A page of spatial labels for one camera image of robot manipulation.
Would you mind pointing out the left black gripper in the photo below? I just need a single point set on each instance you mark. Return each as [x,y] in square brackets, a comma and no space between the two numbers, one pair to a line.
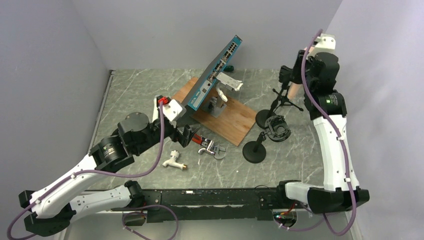
[184,139]

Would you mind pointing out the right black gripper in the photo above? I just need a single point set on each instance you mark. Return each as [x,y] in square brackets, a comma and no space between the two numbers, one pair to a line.
[296,75]

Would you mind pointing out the black round-base mic stand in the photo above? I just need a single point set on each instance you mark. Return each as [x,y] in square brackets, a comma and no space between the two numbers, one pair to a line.
[276,130]

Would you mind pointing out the pink microphone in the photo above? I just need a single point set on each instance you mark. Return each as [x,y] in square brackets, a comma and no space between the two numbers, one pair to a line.
[293,90]

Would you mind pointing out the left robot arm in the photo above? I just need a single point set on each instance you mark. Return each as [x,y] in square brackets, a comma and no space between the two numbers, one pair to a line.
[54,207]

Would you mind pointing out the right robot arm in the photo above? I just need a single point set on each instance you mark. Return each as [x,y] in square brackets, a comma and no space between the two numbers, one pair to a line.
[341,190]

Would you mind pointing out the black tripod mic stand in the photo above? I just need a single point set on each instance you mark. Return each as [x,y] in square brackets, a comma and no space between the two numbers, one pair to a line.
[282,99]

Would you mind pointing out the white plastic faucet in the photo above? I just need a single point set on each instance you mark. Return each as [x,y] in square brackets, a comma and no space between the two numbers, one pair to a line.
[172,161]

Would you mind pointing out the wooden board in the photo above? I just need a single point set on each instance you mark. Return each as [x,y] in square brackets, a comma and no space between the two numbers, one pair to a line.
[233,123]

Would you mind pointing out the green small object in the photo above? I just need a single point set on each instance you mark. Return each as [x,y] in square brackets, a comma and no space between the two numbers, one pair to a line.
[229,69]

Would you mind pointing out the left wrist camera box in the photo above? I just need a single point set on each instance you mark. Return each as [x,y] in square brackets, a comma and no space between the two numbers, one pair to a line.
[172,109]

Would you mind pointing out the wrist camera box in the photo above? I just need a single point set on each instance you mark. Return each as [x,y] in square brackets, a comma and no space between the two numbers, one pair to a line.
[325,43]
[172,109]

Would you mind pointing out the blue network switch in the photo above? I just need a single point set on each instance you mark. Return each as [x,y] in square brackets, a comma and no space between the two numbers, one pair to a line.
[208,79]

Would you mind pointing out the grey metal bracket fixture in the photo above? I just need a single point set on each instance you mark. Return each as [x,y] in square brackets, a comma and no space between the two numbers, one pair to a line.
[216,104]

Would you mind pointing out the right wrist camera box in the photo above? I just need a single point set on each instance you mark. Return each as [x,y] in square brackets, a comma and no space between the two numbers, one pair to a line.
[325,43]

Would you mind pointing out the black front rail frame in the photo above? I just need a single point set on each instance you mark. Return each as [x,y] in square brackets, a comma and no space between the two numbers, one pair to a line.
[260,203]

